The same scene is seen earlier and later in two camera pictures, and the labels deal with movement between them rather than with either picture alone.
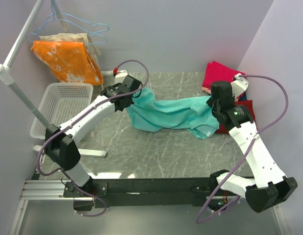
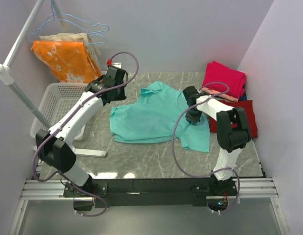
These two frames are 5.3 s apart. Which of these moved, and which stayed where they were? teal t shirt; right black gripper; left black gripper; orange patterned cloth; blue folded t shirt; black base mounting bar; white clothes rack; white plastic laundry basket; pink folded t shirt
Moved: right black gripper; teal t shirt; left black gripper
Stayed: pink folded t shirt; white clothes rack; blue folded t shirt; black base mounting bar; orange patterned cloth; white plastic laundry basket
